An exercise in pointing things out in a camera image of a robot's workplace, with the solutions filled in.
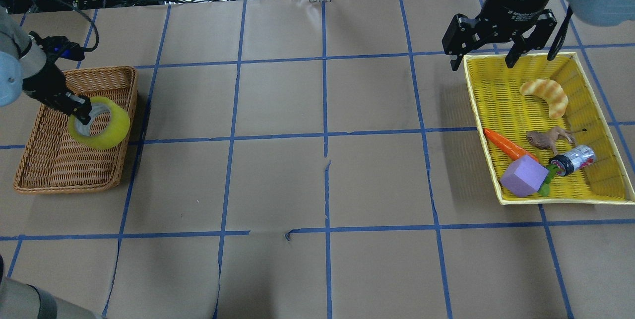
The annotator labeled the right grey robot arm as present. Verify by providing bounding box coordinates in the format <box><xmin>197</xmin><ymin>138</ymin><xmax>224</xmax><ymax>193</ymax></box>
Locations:
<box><xmin>442</xmin><ymin>0</ymin><xmax>635</xmax><ymax>71</ymax></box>

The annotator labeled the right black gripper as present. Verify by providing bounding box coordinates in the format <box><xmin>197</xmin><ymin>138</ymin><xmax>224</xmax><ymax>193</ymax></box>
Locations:
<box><xmin>442</xmin><ymin>0</ymin><xmax>557</xmax><ymax>72</ymax></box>

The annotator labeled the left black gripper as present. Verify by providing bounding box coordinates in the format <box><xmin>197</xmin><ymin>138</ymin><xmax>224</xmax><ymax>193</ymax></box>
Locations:
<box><xmin>23</xmin><ymin>61</ymin><xmax>93</xmax><ymax>126</ymax></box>

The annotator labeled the small silver can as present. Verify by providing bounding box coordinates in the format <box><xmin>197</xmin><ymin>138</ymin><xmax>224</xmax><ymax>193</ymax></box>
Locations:
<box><xmin>548</xmin><ymin>145</ymin><xmax>596</xmax><ymax>177</ymax></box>

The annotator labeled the yellow tape roll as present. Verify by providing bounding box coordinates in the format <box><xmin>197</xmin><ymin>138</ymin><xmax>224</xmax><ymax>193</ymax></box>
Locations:
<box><xmin>66</xmin><ymin>97</ymin><xmax>130</xmax><ymax>150</ymax></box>

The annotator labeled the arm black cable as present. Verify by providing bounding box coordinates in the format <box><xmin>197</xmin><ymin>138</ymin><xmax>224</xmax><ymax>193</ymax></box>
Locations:
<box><xmin>548</xmin><ymin>6</ymin><xmax>574</xmax><ymax>62</ymax></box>
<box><xmin>0</xmin><ymin>0</ymin><xmax>100</xmax><ymax>53</ymax></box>

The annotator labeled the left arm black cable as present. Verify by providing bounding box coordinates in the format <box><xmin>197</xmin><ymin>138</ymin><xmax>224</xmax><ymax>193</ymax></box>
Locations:
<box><xmin>0</xmin><ymin>0</ymin><xmax>100</xmax><ymax>53</ymax></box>

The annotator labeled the toy croissant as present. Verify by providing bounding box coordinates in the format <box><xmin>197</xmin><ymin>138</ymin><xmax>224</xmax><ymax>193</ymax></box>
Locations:
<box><xmin>519</xmin><ymin>79</ymin><xmax>569</xmax><ymax>119</ymax></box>

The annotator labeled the yellow plastic basket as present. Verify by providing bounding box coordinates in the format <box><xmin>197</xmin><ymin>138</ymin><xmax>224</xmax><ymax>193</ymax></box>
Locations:
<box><xmin>463</xmin><ymin>52</ymin><xmax>635</xmax><ymax>206</ymax></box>

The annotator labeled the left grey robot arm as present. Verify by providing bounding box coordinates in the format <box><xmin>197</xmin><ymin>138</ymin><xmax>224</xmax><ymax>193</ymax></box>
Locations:
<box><xmin>0</xmin><ymin>7</ymin><xmax>92</xmax><ymax>125</ymax></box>

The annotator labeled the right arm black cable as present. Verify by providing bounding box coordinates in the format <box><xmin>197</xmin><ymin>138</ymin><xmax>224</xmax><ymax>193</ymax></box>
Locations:
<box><xmin>548</xmin><ymin>6</ymin><xmax>574</xmax><ymax>62</ymax></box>

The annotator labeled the toy carrot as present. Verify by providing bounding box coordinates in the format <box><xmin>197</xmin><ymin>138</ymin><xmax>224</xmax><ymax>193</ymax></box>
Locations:
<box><xmin>483</xmin><ymin>128</ymin><xmax>540</xmax><ymax>162</ymax></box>

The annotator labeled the brown wicker basket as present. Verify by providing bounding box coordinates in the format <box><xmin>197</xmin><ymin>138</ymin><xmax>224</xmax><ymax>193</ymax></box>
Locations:
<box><xmin>13</xmin><ymin>66</ymin><xmax>138</xmax><ymax>194</ymax></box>

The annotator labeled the brown toy lion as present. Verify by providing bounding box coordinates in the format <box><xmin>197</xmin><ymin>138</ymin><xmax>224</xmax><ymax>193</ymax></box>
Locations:
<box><xmin>525</xmin><ymin>126</ymin><xmax>588</xmax><ymax>156</ymax></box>

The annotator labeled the purple foam cube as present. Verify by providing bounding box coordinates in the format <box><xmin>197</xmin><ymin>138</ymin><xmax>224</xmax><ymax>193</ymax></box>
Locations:
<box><xmin>500</xmin><ymin>155</ymin><xmax>549</xmax><ymax>197</ymax></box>

